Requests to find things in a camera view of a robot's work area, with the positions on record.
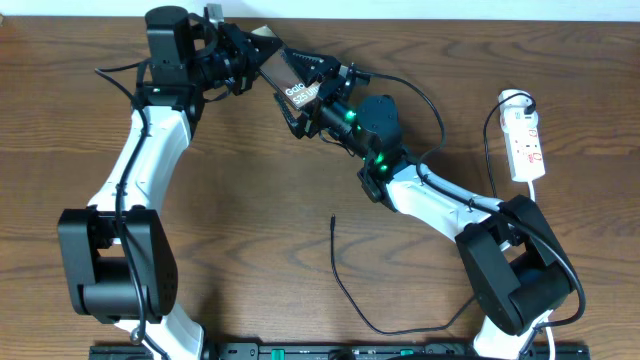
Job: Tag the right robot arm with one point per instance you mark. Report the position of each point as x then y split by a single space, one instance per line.
516 267

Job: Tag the white power strip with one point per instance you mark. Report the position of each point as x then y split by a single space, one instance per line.
519 123

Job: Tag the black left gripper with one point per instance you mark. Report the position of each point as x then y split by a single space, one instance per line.
246 47

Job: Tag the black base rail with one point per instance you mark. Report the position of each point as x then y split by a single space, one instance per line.
252 351

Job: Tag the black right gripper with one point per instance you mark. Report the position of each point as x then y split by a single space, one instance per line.
334 88

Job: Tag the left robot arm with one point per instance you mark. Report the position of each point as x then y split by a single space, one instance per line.
118 263

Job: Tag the Galaxy S25 Ultra smartphone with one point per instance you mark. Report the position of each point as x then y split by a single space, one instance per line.
277 72

